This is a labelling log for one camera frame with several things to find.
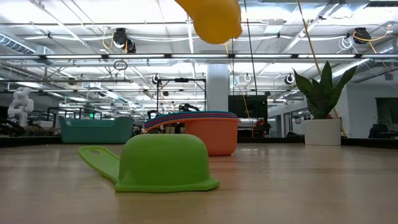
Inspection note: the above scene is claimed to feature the long ceiling light bar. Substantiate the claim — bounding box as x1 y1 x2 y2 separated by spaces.
0 53 398 60

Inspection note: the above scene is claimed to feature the yellow measuring cup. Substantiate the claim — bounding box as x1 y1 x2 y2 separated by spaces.
174 0 243 45

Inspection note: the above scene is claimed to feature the black screen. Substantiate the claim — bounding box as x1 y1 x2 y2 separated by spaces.
228 95 269 119

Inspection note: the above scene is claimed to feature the teal plastic basket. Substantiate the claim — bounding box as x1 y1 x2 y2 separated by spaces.
59 116 135 144

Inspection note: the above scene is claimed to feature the green measuring cup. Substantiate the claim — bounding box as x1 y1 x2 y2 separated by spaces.
77 133 220 193

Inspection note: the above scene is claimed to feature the silver ventilation duct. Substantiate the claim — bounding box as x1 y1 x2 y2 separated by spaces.
0 32 54 65

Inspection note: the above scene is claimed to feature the white pillar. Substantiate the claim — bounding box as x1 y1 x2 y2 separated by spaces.
206 63 231 113

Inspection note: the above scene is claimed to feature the black ceiling cable reel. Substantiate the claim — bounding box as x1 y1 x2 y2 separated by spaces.
112 27 137 54
354 27 372 45

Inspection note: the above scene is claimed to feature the snake plant in white pot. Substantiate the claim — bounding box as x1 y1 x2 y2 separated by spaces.
293 60 358 146

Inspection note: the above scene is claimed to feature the black hanging cable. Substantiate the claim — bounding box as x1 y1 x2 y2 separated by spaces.
243 0 259 97

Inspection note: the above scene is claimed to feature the white robot figure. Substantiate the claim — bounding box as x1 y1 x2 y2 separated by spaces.
6 86 35 128

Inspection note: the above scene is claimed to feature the black camera rig frame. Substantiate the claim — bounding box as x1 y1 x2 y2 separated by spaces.
156 77 208 116

